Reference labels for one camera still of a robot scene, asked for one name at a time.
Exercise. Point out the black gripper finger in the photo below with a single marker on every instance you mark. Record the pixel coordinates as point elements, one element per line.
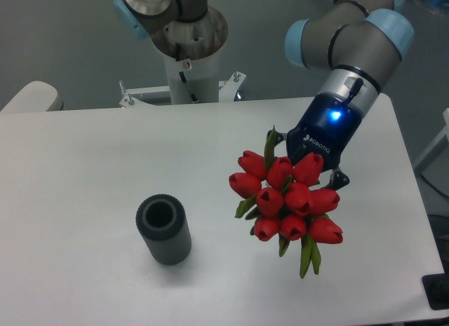
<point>274,138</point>
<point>337,179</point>

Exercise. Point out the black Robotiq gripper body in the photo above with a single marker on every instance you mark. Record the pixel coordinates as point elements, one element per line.
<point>325,129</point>

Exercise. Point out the red tulip bouquet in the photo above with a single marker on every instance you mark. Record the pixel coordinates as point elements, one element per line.
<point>284,200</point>

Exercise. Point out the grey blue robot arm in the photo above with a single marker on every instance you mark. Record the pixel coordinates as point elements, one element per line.
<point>361,42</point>

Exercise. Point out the dark grey ribbed vase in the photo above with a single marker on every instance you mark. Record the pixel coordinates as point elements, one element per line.
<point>162,223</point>

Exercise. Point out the black box at table edge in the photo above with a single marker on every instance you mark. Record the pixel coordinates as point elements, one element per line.
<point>436,290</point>

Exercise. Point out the beige chair armrest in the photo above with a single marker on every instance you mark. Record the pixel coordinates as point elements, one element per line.
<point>36,96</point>

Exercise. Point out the white pedestal base bracket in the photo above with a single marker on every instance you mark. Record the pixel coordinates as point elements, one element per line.
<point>184,92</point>

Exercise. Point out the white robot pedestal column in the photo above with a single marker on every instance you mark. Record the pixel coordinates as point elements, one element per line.
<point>192,50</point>

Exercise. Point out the white frame at right edge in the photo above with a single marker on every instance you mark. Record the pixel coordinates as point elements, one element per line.
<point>433,149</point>

